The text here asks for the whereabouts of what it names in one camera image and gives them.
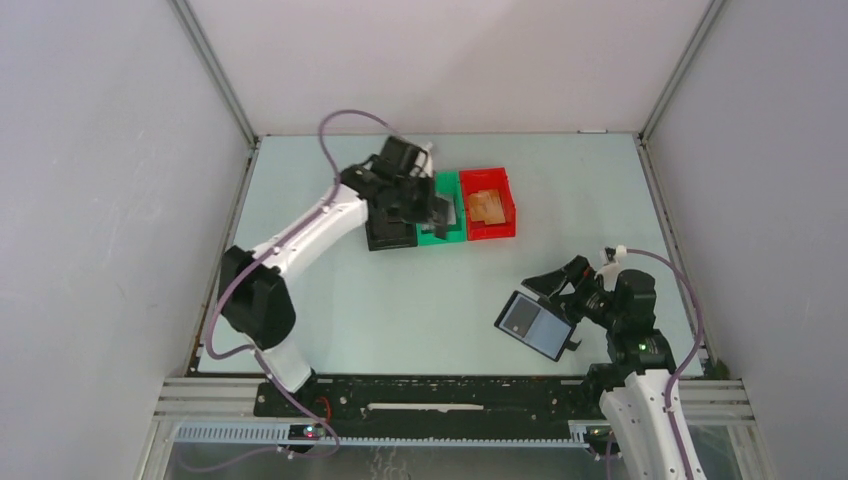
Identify aluminium frame rail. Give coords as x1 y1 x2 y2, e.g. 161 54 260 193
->
153 376 757 449

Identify red storage bin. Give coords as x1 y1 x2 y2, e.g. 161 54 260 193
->
459 167 517 241

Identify black leather card holder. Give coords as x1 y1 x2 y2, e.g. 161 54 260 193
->
494 291 581 362

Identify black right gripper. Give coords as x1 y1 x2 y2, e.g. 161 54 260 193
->
522 254 623 330

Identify dark card in holder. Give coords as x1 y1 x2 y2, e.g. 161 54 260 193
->
500 297 540 338

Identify green storage bin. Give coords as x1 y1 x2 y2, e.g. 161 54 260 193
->
417 171 467 246

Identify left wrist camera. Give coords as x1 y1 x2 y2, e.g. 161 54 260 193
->
374 136 433 178

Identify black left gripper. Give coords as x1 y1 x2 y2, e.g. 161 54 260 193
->
393 171 443 227

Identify black storage bin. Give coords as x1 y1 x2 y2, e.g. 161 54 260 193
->
365 213 418 252

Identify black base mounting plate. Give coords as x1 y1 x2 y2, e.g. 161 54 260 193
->
253 374 611 443

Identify orange cards in red bin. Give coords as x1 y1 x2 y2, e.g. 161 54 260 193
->
467 189 507 226

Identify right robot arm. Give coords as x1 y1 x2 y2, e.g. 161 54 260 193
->
521 249 706 479

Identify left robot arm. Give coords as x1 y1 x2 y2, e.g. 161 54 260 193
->
205 149 444 417

